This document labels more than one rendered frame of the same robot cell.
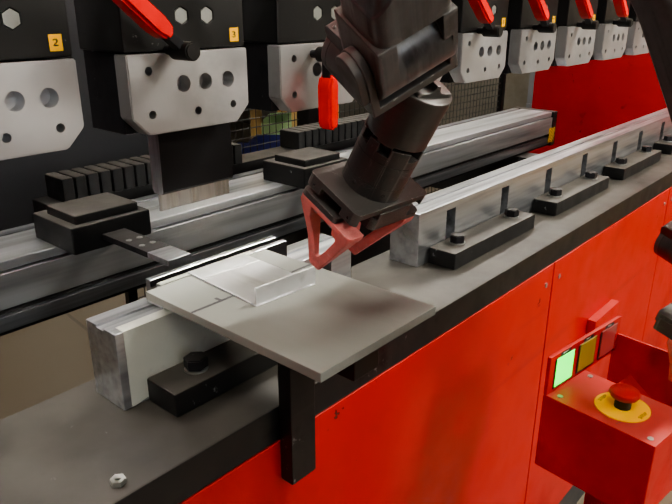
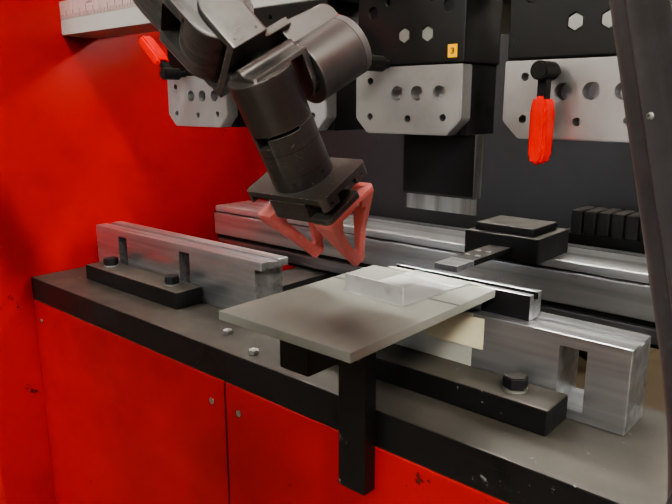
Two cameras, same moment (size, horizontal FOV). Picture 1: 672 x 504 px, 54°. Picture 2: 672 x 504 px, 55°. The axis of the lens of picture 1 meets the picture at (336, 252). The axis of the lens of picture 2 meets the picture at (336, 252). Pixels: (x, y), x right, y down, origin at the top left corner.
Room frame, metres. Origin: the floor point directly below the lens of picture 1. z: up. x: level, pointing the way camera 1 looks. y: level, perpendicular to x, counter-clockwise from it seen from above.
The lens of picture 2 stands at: (0.62, -0.63, 1.21)
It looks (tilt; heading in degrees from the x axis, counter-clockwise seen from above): 13 degrees down; 90
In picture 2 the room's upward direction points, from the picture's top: straight up
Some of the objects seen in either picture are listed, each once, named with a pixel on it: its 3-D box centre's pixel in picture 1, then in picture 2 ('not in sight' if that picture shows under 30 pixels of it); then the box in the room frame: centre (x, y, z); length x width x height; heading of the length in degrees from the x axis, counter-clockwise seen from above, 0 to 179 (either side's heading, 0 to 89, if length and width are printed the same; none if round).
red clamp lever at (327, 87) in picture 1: (324, 88); (544, 113); (0.82, 0.01, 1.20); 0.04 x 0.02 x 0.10; 49
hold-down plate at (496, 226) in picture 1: (485, 236); not in sight; (1.17, -0.28, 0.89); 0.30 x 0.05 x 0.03; 139
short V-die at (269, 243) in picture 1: (221, 269); (458, 289); (0.77, 0.14, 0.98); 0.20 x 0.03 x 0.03; 139
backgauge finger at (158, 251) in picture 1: (121, 230); (493, 244); (0.85, 0.29, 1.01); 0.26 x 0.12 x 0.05; 49
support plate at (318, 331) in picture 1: (287, 302); (364, 303); (0.65, 0.05, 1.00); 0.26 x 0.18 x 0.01; 49
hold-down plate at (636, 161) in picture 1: (633, 163); not in sight; (1.77, -0.81, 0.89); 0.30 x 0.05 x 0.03; 139
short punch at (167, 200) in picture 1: (192, 162); (441, 173); (0.75, 0.16, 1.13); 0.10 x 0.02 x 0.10; 139
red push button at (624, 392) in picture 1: (623, 399); not in sight; (0.78, -0.39, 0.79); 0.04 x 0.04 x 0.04
